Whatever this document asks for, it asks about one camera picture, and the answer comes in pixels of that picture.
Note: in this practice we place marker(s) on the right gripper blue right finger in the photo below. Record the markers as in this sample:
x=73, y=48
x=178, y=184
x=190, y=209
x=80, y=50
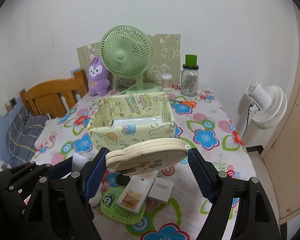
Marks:
x=199, y=169

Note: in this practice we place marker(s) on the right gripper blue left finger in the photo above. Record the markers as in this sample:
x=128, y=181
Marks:
x=93, y=172

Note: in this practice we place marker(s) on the green panda perforated case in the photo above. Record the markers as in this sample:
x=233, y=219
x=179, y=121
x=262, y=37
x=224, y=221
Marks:
x=110, y=209

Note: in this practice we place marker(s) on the white square charger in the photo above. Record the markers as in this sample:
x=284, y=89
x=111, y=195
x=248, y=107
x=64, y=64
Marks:
x=161, y=190

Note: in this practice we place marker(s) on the white remote control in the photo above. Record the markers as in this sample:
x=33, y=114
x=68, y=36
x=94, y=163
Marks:
x=135, y=193

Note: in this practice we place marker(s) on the cream bear compact mirror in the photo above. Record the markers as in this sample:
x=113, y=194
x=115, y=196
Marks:
x=148, y=156

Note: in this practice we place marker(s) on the white box pack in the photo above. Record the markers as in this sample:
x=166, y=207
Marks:
x=80, y=159

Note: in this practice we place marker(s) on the floral tablecloth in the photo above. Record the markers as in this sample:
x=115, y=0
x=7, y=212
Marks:
x=205, y=127

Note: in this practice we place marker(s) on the plaid grey bedding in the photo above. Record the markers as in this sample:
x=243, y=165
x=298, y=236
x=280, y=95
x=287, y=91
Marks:
x=18, y=133

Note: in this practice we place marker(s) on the yellow patterned fabric box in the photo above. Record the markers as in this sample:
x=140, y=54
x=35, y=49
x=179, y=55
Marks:
x=124, y=120

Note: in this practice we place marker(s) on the glass jar green lid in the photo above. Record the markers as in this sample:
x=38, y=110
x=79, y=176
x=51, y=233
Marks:
x=189, y=76

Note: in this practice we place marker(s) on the cotton swab container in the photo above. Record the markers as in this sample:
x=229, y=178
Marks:
x=166, y=82

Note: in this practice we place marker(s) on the white standing fan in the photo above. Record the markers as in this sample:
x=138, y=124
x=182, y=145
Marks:
x=267, y=107

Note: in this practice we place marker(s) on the beige door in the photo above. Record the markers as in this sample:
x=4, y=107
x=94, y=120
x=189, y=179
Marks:
x=282, y=153

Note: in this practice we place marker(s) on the wooden chair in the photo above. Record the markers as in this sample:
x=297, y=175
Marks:
x=55, y=96

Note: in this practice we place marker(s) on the purple plush toy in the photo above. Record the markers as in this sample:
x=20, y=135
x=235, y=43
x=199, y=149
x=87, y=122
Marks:
x=98, y=82

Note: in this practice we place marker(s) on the beige cartoon placemat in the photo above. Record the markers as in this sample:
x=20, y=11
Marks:
x=165, y=58

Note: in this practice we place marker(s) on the green desk fan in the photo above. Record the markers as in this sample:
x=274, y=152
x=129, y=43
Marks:
x=127, y=52

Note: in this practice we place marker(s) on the orange handled scissors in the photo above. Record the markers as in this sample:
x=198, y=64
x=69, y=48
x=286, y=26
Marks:
x=190, y=104

